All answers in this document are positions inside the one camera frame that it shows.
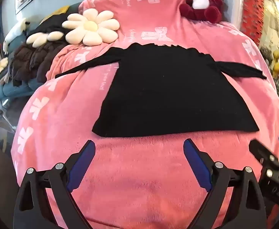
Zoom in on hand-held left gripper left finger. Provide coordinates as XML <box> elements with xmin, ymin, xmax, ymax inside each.
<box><xmin>13</xmin><ymin>139</ymin><xmax>96</xmax><ymax>229</ymax></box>

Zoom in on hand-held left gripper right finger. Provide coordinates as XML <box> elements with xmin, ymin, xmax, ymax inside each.
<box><xmin>183</xmin><ymin>138</ymin><xmax>267</xmax><ymax>229</ymax></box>

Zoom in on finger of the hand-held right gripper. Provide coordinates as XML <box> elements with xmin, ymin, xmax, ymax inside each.
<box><xmin>249</xmin><ymin>139</ymin><xmax>279</xmax><ymax>165</ymax></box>

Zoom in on black long-sleeved top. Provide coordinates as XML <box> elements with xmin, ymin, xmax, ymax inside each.
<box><xmin>55</xmin><ymin>42</ymin><xmax>267</xmax><ymax>138</ymax></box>

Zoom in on blue clothes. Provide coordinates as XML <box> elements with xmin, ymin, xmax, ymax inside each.
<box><xmin>0</xmin><ymin>77</ymin><xmax>44</xmax><ymax>100</ymax></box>

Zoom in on pink printed blanket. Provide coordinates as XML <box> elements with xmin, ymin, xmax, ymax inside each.
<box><xmin>11</xmin><ymin>0</ymin><xmax>279</xmax><ymax>229</ymax></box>

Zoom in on yellow ball flowers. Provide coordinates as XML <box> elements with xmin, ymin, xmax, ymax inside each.
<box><xmin>272</xmin><ymin>50</ymin><xmax>279</xmax><ymax>73</ymax></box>

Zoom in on brown puffer jacket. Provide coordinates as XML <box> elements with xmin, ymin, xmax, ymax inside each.
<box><xmin>11</xmin><ymin>40</ymin><xmax>67</xmax><ymax>86</ymax></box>

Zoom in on large cream flower pillow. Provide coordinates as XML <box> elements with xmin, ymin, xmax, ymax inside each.
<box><xmin>62</xmin><ymin>8</ymin><xmax>120</xmax><ymax>46</ymax></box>

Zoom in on black jacket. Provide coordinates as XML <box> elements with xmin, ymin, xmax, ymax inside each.
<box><xmin>28</xmin><ymin>5</ymin><xmax>83</xmax><ymax>39</ymax></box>

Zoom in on white plush goose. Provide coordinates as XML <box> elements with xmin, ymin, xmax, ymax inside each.
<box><xmin>3</xmin><ymin>18</ymin><xmax>31</xmax><ymax>53</ymax></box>

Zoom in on dark red plush toy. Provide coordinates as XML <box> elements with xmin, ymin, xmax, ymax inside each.
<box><xmin>180</xmin><ymin>0</ymin><xmax>225</xmax><ymax>23</ymax></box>

